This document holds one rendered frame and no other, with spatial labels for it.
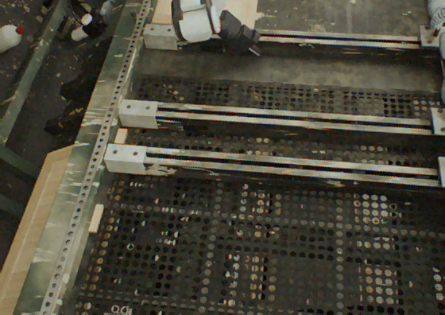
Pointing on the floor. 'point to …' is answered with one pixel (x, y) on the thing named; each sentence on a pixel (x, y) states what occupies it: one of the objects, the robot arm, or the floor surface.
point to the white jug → (9, 36)
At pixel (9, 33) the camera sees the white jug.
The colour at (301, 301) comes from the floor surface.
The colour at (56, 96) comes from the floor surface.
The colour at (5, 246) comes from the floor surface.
